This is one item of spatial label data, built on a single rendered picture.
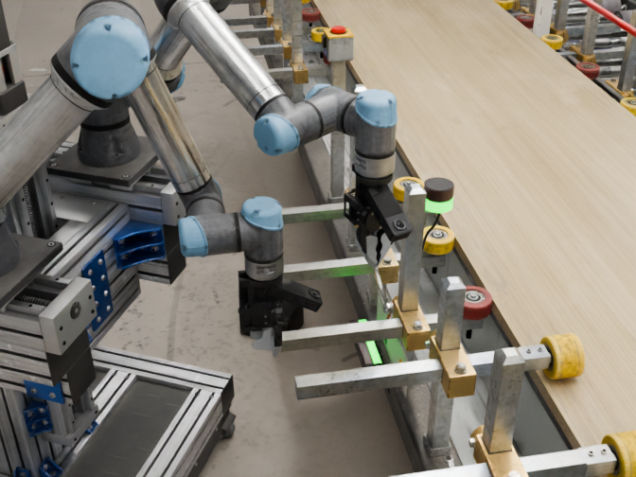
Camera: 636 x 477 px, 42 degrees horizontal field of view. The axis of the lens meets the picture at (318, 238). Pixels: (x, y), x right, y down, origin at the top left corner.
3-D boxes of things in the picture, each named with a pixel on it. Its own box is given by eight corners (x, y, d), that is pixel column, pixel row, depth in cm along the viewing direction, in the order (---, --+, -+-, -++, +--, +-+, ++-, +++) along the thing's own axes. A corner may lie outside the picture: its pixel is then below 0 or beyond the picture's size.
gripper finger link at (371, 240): (362, 256, 171) (362, 218, 166) (378, 270, 167) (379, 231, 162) (348, 260, 170) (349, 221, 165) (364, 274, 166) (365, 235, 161)
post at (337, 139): (330, 204, 247) (331, 60, 223) (327, 197, 252) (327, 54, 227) (345, 203, 248) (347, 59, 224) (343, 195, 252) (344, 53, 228)
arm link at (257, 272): (280, 240, 163) (286, 264, 156) (280, 260, 165) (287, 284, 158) (242, 244, 162) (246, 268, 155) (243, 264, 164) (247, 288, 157)
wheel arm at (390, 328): (281, 356, 171) (281, 340, 169) (279, 345, 174) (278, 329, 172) (483, 331, 178) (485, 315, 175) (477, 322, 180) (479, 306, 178)
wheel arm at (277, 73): (220, 85, 296) (220, 74, 294) (220, 82, 299) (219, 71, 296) (340, 77, 302) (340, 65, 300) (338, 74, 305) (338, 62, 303)
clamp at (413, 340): (406, 351, 172) (407, 332, 170) (390, 312, 183) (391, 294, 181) (432, 348, 173) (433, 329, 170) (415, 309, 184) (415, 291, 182)
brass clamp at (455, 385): (444, 399, 146) (446, 378, 143) (422, 350, 157) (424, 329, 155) (477, 395, 147) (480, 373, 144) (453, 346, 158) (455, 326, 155)
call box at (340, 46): (327, 64, 222) (327, 36, 218) (323, 56, 228) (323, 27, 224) (353, 62, 223) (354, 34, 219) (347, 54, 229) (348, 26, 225)
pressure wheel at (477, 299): (456, 351, 176) (461, 308, 170) (445, 327, 183) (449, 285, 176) (492, 346, 177) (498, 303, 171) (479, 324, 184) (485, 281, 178)
